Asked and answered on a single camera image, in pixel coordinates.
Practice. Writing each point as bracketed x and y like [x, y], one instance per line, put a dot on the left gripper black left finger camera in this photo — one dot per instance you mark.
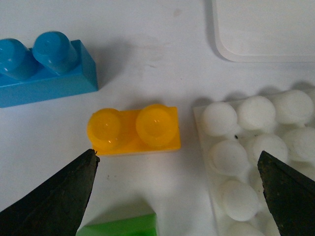
[57, 206]

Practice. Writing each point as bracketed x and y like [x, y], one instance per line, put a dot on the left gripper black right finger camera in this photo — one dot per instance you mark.
[290, 196]

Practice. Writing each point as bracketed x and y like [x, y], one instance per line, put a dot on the yellow two-stud block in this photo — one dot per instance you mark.
[154, 128]

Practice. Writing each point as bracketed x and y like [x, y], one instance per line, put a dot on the green two-stud block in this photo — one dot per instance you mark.
[145, 225]

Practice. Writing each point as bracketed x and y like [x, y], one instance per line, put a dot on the white studded base plate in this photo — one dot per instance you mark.
[232, 137]

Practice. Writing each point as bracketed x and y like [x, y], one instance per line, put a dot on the blue three-stud block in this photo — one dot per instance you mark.
[54, 67]

